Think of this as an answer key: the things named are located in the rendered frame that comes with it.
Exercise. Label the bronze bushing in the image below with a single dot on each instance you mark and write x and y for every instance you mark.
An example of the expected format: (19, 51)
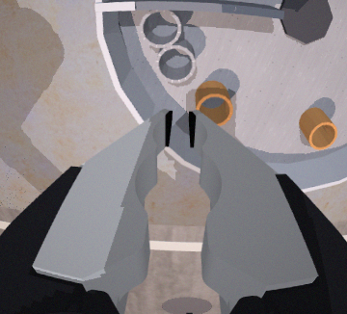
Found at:
(220, 115)
(322, 137)

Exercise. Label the grey metal bushing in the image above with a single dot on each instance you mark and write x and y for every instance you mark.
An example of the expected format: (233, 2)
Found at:
(154, 40)
(176, 74)

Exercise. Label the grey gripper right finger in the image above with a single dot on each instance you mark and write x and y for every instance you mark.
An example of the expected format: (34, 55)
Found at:
(263, 236)

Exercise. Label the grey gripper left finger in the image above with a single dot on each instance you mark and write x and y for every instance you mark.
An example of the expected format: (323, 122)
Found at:
(87, 231)

